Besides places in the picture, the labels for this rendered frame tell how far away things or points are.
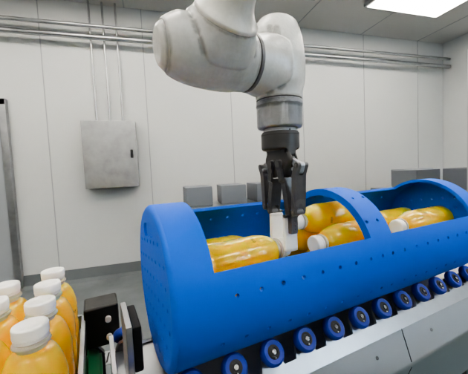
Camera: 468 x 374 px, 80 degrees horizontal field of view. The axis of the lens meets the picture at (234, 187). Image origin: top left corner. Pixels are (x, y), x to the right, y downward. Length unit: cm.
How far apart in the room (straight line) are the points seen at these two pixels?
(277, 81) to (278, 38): 7
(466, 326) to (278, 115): 77
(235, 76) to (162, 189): 344
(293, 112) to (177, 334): 41
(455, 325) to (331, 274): 49
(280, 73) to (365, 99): 480
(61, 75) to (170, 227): 380
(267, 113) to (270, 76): 6
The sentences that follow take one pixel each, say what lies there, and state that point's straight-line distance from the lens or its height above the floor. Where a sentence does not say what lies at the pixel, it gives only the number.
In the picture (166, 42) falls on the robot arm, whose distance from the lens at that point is 45.
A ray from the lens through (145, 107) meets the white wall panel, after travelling 395.
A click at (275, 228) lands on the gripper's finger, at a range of 59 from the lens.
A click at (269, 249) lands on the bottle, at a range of 53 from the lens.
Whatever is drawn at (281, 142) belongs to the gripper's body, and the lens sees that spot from 53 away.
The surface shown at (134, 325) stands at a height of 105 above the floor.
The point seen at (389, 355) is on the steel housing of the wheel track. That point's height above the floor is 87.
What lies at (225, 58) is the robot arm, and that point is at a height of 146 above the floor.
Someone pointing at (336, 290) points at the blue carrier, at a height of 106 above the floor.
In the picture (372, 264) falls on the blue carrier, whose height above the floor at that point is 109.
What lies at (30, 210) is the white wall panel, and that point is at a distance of 411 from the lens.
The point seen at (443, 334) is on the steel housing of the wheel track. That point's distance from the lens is 94.
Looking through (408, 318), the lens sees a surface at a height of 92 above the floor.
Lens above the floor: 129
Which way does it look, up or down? 3 degrees down
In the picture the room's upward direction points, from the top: 3 degrees counter-clockwise
